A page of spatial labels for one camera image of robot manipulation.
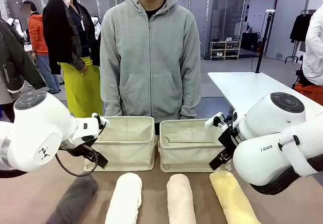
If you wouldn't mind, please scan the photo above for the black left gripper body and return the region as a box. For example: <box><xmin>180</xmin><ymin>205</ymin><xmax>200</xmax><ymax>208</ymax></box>
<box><xmin>60</xmin><ymin>142</ymin><xmax>99</xmax><ymax>160</ymax></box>

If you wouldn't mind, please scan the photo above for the black tripod pole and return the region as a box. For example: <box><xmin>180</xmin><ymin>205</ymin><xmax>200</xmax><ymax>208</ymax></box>
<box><xmin>255</xmin><ymin>9</ymin><xmax>275</xmax><ymax>74</ymax></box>

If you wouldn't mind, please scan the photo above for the white towel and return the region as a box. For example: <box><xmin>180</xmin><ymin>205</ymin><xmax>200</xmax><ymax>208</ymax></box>
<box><xmin>104</xmin><ymin>172</ymin><xmax>143</xmax><ymax>224</ymax></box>

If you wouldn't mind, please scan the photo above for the white side table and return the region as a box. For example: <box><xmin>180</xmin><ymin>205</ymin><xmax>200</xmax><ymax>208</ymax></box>
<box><xmin>207</xmin><ymin>71</ymin><xmax>323</xmax><ymax>124</ymax></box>

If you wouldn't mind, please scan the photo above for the bystander in orange jacket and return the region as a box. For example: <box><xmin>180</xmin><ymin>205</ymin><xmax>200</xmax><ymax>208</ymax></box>
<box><xmin>22</xmin><ymin>0</ymin><xmax>62</xmax><ymax>95</ymax></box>

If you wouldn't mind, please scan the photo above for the person in grey hoodie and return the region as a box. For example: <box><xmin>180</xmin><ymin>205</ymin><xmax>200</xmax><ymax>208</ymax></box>
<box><xmin>99</xmin><ymin>0</ymin><xmax>202</xmax><ymax>124</ymax></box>

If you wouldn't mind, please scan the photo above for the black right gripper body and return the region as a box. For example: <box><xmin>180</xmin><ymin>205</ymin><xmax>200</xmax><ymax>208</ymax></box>
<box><xmin>218</xmin><ymin>127</ymin><xmax>243</xmax><ymax>157</ymax></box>

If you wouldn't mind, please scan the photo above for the pale pink towel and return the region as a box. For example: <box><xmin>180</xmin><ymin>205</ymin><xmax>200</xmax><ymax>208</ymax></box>
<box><xmin>166</xmin><ymin>174</ymin><xmax>197</xmax><ymax>224</ymax></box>

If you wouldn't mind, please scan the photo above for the bystander in dark green jacket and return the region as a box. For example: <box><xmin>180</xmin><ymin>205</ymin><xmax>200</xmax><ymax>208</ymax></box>
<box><xmin>0</xmin><ymin>18</ymin><xmax>47</xmax><ymax>124</ymax></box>

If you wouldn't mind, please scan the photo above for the bystander black coat yellow skirt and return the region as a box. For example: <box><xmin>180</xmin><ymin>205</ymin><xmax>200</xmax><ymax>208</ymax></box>
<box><xmin>42</xmin><ymin>0</ymin><xmax>104</xmax><ymax>119</ymax></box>

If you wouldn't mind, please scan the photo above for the cream fabric basket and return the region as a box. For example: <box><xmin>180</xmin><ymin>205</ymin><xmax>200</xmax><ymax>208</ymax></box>
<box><xmin>157</xmin><ymin>118</ymin><xmax>232</xmax><ymax>173</ymax></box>
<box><xmin>84</xmin><ymin>116</ymin><xmax>157</xmax><ymax>173</ymax></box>

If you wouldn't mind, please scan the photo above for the grey towel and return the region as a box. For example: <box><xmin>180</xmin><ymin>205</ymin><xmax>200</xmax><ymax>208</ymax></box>
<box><xmin>44</xmin><ymin>174</ymin><xmax>99</xmax><ymax>224</ymax></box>

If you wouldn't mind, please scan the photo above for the yellow towel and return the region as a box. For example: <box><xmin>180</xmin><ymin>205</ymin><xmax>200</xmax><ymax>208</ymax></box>
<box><xmin>209</xmin><ymin>171</ymin><xmax>262</xmax><ymax>224</ymax></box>

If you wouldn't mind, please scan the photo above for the black right arm cable sleeve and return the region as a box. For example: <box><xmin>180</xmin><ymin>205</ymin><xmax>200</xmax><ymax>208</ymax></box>
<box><xmin>249</xmin><ymin>157</ymin><xmax>323</xmax><ymax>196</ymax></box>

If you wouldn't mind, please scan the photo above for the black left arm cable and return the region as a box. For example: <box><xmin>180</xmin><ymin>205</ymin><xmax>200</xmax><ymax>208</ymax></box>
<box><xmin>55</xmin><ymin>145</ymin><xmax>99</xmax><ymax>177</ymax></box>

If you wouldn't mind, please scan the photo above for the wooden shoe rack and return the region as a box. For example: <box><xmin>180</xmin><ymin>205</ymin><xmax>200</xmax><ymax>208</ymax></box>
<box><xmin>209</xmin><ymin>40</ymin><xmax>242</xmax><ymax>61</ymax></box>

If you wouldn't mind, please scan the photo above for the black equipment case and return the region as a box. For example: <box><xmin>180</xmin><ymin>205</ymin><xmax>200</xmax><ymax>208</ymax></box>
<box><xmin>240</xmin><ymin>31</ymin><xmax>261</xmax><ymax>52</ymax></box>

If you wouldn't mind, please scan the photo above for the bystander in white top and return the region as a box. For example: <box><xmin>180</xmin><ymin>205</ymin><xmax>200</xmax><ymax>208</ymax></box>
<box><xmin>302</xmin><ymin>10</ymin><xmax>323</xmax><ymax>87</ymax></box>

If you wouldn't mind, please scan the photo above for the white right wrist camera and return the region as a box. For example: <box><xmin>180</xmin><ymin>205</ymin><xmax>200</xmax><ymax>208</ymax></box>
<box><xmin>204</xmin><ymin>111</ymin><xmax>225</xmax><ymax>129</ymax></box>

